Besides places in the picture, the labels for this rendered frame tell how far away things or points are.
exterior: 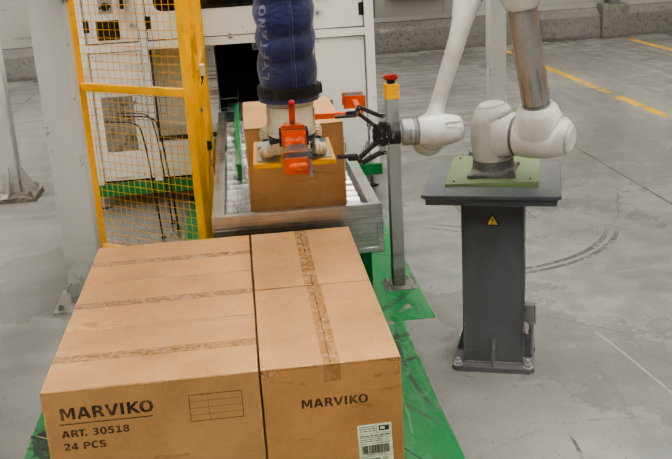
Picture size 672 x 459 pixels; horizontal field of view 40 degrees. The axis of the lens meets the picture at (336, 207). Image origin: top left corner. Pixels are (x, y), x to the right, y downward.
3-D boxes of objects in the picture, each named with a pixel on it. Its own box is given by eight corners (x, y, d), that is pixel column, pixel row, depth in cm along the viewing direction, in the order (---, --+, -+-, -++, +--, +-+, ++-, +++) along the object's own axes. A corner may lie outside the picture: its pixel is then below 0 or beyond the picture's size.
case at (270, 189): (248, 185, 438) (241, 102, 427) (332, 178, 442) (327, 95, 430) (252, 223, 381) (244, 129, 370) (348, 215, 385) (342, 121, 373)
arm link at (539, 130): (528, 142, 351) (584, 147, 339) (511, 164, 341) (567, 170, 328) (498, -54, 313) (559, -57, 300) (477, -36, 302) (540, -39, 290)
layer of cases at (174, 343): (111, 340, 376) (98, 248, 364) (353, 316, 385) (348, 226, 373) (60, 518, 262) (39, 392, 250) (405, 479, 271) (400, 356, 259)
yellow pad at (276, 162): (253, 146, 353) (252, 134, 352) (279, 145, 354) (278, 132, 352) (253, 170, 321) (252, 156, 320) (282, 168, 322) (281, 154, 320)
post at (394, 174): (390, 283, 456) (382, 82, 427) (404, 282, 457) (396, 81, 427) (393, 288, 450) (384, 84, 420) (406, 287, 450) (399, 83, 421)
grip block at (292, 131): (279, 142, 315) (278, 125, 313) (307, 140, 316) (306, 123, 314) (280, 148, 307) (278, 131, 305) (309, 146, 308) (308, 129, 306)
